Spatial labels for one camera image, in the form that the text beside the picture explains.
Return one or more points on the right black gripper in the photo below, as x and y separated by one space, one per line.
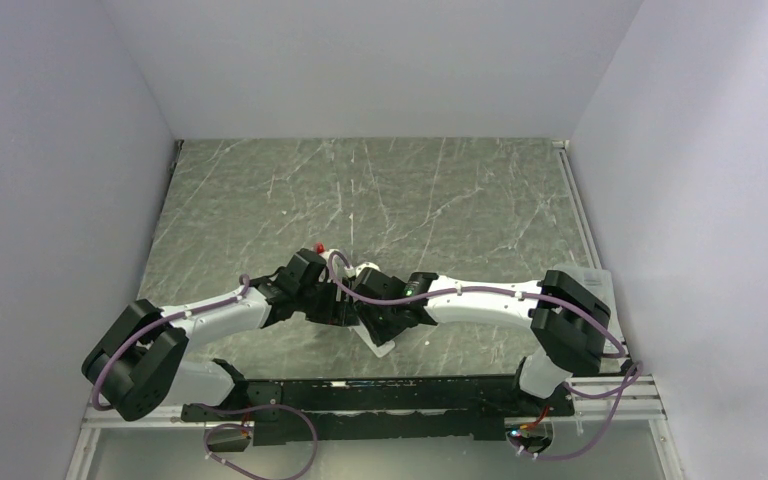
379 333

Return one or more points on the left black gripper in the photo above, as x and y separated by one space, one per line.
336 312

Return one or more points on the white remote control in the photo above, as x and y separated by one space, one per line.
379 351

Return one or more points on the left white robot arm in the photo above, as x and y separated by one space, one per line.
139 364

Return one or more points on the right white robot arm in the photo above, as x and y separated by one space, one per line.
569 323

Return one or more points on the clear plastic organizer box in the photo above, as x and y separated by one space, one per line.
598 282

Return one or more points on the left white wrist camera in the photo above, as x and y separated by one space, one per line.
321 250

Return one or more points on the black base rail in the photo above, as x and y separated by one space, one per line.
481 407

